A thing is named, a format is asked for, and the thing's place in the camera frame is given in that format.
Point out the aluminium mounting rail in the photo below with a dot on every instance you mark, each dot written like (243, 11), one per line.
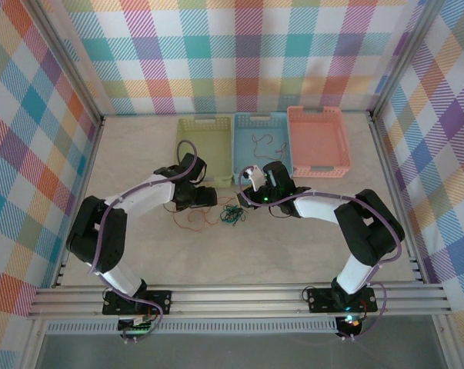
(235, 301)

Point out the aluminium frame leg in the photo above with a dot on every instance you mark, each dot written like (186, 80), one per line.
(447, 342)
(34, 342)

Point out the aluminium table side rail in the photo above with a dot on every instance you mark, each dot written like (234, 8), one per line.
(381, 146)
(93, 146)

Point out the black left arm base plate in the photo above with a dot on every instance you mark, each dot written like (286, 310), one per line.
(158, 301)

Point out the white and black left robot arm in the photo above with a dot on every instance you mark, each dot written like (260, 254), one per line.
(147, 196)

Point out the yellow-green plastic basket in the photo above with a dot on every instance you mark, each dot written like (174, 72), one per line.
(202, 146)

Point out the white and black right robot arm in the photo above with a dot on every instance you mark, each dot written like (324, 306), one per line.
(320, 209)

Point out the aluminium frame post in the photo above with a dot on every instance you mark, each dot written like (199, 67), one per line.
(404, 57)
(71, 65)

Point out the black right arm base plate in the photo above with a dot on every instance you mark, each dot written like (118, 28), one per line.
(320, 300)

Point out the pink plastic basket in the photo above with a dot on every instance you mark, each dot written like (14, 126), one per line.
(318, 146)

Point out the blue plastic basket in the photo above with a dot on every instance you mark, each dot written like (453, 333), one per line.
(262, 169)

